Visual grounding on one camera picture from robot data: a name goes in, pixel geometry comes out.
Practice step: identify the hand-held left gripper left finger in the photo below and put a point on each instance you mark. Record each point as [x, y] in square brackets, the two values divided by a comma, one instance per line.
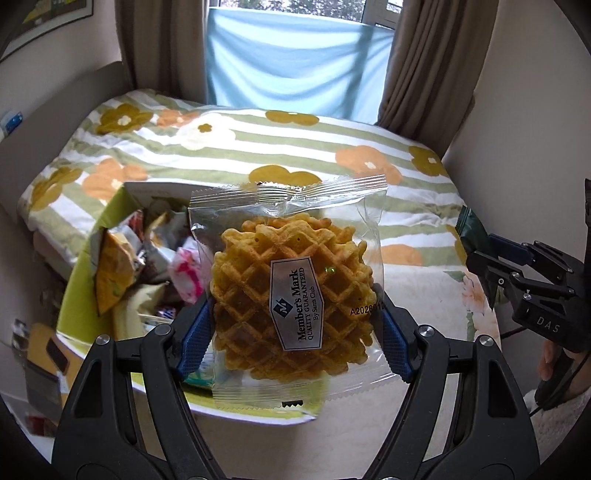
[196, 337]

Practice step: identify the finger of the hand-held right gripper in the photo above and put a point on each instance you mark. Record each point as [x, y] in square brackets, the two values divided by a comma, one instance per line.
[505, 247]
[489, 272]

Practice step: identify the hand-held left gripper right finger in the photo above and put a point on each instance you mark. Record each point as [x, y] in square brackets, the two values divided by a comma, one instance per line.
[395, 341]

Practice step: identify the blue white snack packet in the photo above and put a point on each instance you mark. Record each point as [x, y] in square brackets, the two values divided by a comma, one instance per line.
[203, 374]

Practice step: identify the dark green packet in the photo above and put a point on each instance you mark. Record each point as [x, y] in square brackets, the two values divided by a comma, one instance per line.
[471, 230]

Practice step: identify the pink white snack packet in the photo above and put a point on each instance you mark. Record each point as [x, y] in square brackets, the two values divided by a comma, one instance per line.
[187, 277]

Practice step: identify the pale yellow snack packet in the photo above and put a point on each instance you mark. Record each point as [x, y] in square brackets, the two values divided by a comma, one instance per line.
[134, 309]

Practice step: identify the clear waffle packet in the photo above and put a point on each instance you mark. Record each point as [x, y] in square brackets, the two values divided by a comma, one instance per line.
[286, 277]

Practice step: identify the yellow grey snack packet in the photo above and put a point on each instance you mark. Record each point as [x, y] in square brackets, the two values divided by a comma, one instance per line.
[111, 258]

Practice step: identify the grey brown snack packet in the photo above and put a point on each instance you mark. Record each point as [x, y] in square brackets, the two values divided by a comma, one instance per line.
[137, 230]

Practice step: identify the yellow green cardboard box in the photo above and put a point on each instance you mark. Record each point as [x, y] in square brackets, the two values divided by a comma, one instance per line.
[81, 277]

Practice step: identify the person's right forearm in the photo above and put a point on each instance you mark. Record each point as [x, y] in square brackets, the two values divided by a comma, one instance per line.
[563, 434]

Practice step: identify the person's right hand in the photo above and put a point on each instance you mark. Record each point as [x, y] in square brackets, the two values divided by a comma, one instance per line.
[548, 364]

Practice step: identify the pink floral blanket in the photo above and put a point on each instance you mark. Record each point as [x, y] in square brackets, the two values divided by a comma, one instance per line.
[443, 295]

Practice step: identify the brown cardboard box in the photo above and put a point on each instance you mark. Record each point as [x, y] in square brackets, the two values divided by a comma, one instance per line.
[41, 344]

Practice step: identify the brown curtain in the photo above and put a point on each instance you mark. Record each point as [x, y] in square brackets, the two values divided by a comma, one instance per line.
[434, 69]
[161, 46]

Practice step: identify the floral striped quilt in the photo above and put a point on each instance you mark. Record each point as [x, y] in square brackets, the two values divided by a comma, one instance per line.
[286, 143]

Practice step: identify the light blue cloth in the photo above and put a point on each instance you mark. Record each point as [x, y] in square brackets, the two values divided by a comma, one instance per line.
[295, 60]

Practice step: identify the blue white bottle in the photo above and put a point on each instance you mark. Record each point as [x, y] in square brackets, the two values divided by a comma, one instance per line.
[11, 121]

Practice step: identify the window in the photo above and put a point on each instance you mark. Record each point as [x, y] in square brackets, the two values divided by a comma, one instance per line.
[323, 7]

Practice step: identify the framed wall picture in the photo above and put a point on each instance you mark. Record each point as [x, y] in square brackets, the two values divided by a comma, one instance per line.
[46, 14]

